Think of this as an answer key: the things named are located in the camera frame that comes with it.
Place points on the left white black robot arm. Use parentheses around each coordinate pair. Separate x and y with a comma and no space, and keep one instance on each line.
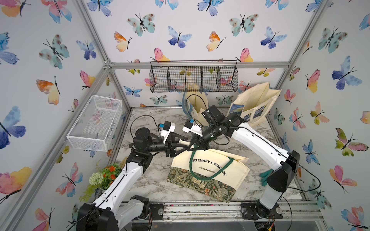
(121,179)

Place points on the wooden comb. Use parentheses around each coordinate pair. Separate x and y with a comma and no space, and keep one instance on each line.
(123,163)

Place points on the white mesh wall basket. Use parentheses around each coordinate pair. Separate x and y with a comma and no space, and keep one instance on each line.
(93,130)

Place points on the cream bag blue floral pattern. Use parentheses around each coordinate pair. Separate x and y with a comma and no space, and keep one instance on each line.
(193,105)

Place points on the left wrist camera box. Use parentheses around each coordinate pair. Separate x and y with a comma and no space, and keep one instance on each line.
(166,128)

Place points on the black wire wall basket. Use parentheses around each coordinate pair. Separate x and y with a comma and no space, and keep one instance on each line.
(193,76)

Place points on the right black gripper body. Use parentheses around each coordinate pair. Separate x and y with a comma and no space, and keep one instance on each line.
(210,134)

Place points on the green rubber glove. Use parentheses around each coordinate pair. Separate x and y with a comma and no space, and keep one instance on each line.
(264,176)

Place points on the cream bag green handles floral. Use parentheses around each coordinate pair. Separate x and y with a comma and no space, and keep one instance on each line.
(214,173)

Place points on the cream bag starry night print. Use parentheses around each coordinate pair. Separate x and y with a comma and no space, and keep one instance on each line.
(255,103)

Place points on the potted plant orange flowers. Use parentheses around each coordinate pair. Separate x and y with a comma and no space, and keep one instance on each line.
(100,181)

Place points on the aluminium front rail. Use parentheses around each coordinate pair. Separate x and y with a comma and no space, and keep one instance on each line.
(220,212)

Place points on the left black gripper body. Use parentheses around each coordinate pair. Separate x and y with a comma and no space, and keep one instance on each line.
(166,147)

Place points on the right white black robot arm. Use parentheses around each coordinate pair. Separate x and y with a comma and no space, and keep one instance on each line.
(284,164)

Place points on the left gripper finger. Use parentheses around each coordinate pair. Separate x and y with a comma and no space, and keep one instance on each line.
(182,144)
(177,151)

